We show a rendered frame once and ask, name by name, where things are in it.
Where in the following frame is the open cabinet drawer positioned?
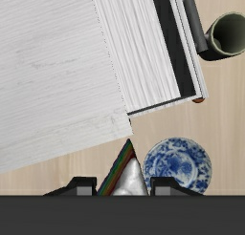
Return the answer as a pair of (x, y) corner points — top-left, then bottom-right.
(90, 0), (210, 118)

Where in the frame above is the dark green mug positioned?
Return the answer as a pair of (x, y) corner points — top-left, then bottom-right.
(198, 11), (245, 62)

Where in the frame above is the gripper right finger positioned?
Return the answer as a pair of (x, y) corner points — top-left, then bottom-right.
(150, 176), (204, 197)

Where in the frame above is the cabinet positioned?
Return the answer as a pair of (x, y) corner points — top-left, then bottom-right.
(0, 0), (134, 175)

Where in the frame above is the rainbow layered cake wedge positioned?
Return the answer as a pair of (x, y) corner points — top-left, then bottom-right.
(96, 138), (149, 197)

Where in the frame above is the blue and white plate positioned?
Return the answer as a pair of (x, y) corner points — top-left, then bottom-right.
(142, 137), (212, 195)

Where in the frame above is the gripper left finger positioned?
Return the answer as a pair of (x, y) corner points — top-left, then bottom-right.
(43, 176), (98, 197)

